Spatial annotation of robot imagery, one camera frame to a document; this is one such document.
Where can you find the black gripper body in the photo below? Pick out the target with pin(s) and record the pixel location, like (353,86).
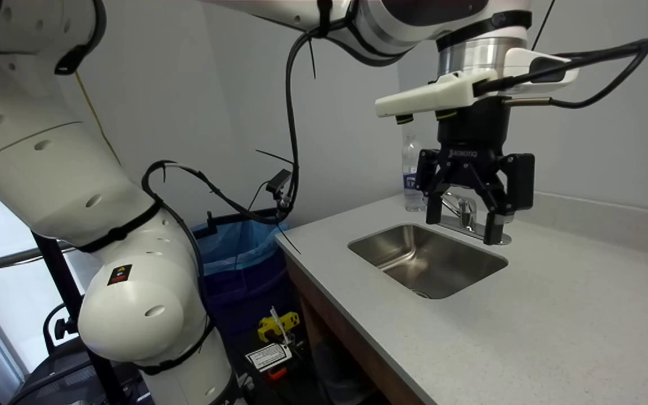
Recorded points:
(472,126)

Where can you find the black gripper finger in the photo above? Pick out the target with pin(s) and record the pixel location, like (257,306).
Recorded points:
(432,204)
(496,225)

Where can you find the chrome tap spout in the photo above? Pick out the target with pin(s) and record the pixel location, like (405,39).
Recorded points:
(454,204)

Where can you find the chrome tap lever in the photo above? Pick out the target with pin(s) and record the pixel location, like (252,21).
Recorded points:
(469,216)

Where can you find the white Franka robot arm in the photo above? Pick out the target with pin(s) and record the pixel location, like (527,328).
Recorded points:
(38,150)

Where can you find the stainless steel sink basin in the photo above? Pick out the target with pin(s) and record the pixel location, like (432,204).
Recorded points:
(428,260)

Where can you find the wooden counter cabinet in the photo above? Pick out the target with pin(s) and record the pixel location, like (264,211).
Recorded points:
(337,339)

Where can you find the yellow tool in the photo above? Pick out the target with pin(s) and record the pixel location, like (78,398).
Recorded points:
(274,328)

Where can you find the blue trash bin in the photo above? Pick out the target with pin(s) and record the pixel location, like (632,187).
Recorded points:
(242,261)

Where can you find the white labelled box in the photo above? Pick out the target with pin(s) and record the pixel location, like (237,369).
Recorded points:
(267,357)

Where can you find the black stand pole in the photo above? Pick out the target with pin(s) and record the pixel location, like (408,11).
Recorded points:
(68,301)

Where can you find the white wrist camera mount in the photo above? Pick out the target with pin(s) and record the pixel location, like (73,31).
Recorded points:
(436,93)

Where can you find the black cart frame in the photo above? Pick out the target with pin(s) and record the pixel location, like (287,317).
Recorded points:
(54,374)

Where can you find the grey window rail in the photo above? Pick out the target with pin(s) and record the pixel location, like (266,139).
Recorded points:
(0,261)

